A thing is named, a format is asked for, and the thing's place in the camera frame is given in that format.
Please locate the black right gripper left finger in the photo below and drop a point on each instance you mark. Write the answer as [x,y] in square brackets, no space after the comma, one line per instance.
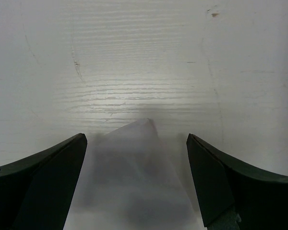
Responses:
[36,192]

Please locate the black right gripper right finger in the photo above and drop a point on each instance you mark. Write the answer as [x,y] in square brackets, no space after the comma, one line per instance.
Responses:
[234,195]

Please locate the white t shirt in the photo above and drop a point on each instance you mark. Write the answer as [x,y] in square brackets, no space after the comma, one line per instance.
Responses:
[128,183]

